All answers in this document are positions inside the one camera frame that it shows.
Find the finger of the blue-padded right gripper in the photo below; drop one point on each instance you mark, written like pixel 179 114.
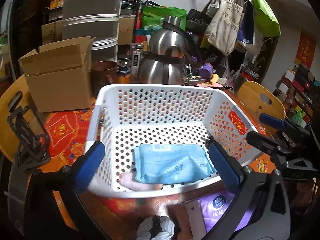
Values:
pixel 272 121
pixel 264 144

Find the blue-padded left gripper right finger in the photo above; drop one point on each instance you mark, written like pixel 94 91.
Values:
pixel 229 169

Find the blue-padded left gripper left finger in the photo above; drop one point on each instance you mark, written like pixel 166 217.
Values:
pixel 78 176

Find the pink soft item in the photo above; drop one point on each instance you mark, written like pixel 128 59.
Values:
pixel 127 180

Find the right wooden chair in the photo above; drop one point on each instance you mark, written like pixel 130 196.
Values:
pixel 255 100

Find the wooden chair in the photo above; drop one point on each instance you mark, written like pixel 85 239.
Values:
pixel 9 141
pixel 255 100

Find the purple tissue pack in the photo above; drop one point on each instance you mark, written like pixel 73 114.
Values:
pixel 213 207

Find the shelf with boxes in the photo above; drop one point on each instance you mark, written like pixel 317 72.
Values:
pixel 298 90

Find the black phone stand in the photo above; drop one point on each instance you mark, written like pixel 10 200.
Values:
pixel 32 150

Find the red floral tablecloth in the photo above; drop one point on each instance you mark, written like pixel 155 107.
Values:
pixel 118 217

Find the left wooden chair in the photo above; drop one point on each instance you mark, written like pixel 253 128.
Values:
pixel 9 141

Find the light blue tissue pack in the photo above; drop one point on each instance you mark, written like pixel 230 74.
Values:
pixel 171 163

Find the purple plastic cup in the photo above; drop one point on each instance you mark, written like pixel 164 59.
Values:
pixel 206 71

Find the white and black sock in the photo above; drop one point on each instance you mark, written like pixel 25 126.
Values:
pixel 156 228

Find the lime green hanging bag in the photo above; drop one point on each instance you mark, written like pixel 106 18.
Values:
pixel 265 19

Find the beige canvas tote bag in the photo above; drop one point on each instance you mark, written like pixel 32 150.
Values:
pixel 223 29

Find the brown cardboard box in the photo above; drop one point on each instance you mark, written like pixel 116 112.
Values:
pixel 57 74

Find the brown mug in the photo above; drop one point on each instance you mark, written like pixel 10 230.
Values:
pixel 102 73

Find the orange jar with lid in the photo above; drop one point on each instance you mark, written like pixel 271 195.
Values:
pixel 123 74

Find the stainless steel kettle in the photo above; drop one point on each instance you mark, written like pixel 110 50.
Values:
pixel 171 57

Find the dark label jar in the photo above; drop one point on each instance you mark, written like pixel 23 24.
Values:
pixel 136 50

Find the green shopping bag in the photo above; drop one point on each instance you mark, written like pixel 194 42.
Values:
pixel 152 17

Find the grey plastic drawer tower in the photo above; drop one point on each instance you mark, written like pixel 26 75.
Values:
pixel 98 19

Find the red wall poster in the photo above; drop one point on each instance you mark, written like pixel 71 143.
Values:
pixel 306 49

